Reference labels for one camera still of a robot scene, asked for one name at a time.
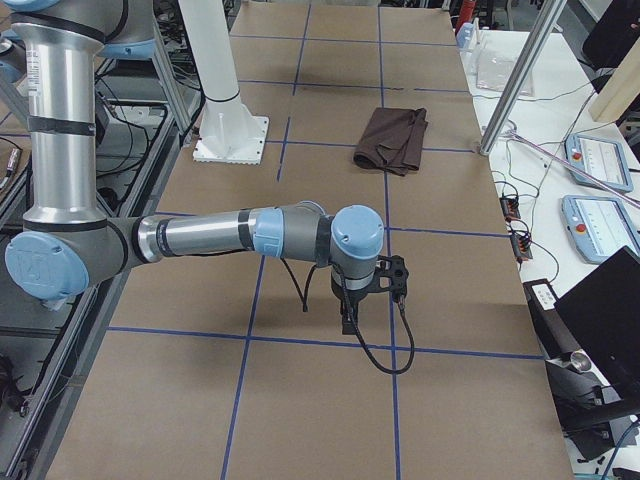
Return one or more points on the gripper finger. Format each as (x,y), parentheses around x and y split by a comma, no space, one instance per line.
(347,322)

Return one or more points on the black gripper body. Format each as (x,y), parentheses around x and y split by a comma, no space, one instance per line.
(348,296)

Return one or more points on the dark brown t-shirt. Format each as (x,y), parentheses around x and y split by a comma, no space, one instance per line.
(392,141)

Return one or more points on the orange black connector block lower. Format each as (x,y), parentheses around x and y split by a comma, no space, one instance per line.
(521,246)

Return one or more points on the orange black connector block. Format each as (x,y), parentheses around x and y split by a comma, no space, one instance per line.
(510,208)
(521,246)

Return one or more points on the orange black connector block upper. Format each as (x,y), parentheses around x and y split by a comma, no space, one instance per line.
(510,208)

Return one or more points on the black box with white label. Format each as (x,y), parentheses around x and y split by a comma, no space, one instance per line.
(541,300)

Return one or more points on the lower teach pendant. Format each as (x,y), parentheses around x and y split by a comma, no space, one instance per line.
(598,227)

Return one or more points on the teach pendant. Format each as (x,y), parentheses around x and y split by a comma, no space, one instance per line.
(602,159)
(598,227)

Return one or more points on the metal cup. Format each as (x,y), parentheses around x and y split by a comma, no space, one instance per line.
(579,362)

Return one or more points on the black laptop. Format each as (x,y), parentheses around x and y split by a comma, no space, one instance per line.
(602,313)

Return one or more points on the clear plastic tray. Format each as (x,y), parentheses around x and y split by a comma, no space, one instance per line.
(493,69)

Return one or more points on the upper teach pendant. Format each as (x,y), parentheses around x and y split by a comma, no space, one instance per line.
(602,159)

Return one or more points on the wooden board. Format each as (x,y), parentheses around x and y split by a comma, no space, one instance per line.
(620,90)

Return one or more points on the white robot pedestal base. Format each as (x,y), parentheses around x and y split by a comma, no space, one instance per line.
(228,132)

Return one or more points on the black camera stand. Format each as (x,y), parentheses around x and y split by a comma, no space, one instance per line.
(593,416)

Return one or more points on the aluminium frame post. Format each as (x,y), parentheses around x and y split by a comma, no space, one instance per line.
(533,46)

